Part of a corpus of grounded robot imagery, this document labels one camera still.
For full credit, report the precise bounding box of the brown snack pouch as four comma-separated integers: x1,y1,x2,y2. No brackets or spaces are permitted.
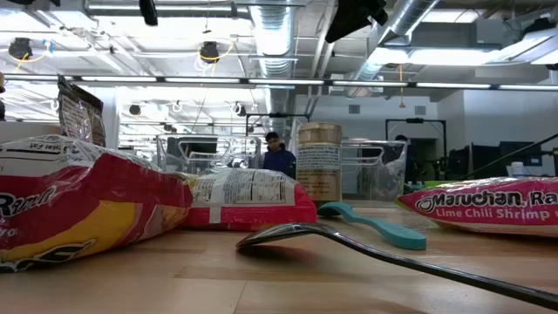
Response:
58,76,107,147

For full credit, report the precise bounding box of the lime chili shrimp ramen packet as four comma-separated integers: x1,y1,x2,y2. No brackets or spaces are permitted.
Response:
398,176,558,239

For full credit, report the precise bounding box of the long ceiling light bar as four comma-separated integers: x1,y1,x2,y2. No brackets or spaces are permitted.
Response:
0,74,558,92

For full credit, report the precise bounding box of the white building column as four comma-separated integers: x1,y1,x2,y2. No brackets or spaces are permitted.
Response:
102,89,119,149

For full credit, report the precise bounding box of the person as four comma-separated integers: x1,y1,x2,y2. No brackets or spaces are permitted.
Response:
262,131,297,179
393,133,412,184

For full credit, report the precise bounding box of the clear plastic bin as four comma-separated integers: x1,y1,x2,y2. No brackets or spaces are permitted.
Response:
155,133,262,175
341,139,409,202

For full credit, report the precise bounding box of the red ramen noodle packet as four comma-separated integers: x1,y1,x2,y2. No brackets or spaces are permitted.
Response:
0,134,194,274
180,168,318,231

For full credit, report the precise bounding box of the row of dark monitors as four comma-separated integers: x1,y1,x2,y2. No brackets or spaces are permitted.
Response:
448,141,544,179

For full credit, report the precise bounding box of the thin black diagonal strut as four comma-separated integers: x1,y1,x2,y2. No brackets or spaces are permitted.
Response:
457,133,558,181

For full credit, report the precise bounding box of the teal plastic spoon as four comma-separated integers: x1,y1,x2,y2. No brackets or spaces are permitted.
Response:
316,201,427,251

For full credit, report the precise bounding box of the black spoon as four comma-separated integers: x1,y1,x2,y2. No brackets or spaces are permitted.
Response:
235,222,558,311

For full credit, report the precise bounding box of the silver ventilation duct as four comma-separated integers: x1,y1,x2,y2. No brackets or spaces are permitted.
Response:
348,0,441,84
248,0,297,132

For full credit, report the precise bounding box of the black ceiling cable reel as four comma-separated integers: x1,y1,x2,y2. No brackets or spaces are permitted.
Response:
8,38,34,61
199,41,221,65

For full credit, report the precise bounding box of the yellow hanging cord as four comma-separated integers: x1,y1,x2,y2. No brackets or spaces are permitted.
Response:
398,64,406,109

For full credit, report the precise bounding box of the black gantry frame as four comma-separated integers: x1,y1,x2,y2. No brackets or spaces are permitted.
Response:
385,118,448,175

